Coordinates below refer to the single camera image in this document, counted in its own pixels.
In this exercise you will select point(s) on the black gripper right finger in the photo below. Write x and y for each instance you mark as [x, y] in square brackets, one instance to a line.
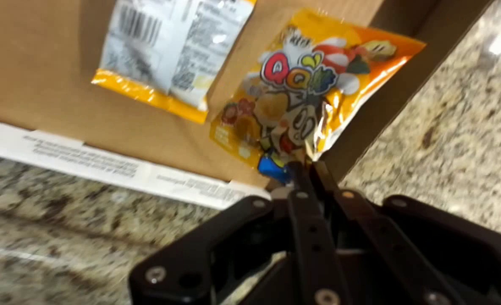
[419, 254]

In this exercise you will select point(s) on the shallow cardboard box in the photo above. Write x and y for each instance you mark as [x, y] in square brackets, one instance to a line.
[47, 68]

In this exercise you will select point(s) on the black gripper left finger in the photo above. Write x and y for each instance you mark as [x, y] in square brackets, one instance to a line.
[216, 254]

